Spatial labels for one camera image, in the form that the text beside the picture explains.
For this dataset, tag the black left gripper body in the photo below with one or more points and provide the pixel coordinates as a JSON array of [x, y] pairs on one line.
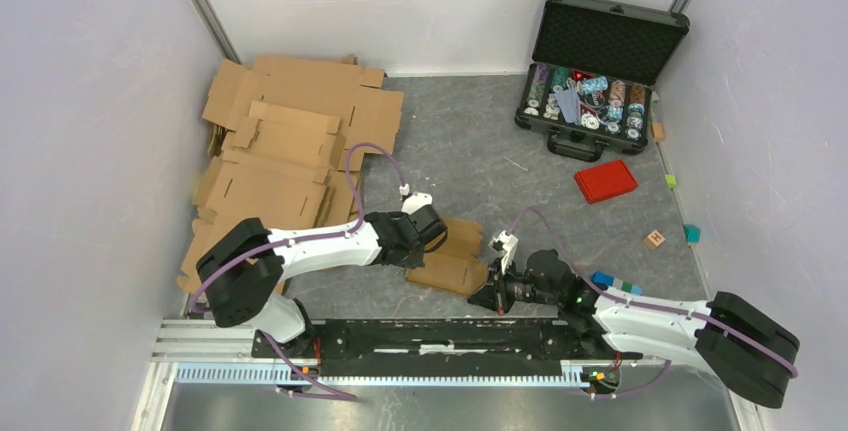
[[415, 259]]

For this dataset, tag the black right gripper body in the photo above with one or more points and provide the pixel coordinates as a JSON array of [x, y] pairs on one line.
[[509, 289]]

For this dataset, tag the brown cardboard box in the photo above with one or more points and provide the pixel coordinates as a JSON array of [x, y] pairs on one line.
[[455, 266]]

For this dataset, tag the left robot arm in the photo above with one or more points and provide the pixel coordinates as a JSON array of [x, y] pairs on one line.
[[240, 273]]

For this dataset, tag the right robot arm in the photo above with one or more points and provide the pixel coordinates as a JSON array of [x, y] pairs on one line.
[[749, 352]]

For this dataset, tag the red flat box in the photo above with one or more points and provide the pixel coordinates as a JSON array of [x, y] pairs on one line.
[[605, 181]]

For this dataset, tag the blue block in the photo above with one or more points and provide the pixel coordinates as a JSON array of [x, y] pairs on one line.
[[603, 279]]

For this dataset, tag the stack of flat cardboard boxes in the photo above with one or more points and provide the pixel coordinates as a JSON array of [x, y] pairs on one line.
[[289, 138]]

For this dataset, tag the wooden letter cube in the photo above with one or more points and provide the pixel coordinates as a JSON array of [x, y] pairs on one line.
[[654, 239]]

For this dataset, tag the teal cube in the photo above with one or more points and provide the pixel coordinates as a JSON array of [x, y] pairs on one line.
[[692, 233]]

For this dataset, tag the black poker chip case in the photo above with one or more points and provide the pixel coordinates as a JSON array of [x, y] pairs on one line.
[[593, 66]]

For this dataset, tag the small orange wooden block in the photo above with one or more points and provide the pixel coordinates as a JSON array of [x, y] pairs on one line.
[[658, 131]]

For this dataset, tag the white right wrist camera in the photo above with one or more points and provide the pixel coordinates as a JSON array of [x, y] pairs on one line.
[[505, 243]]

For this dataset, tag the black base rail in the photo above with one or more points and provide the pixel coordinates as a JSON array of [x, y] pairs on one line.
[[446, 348]]

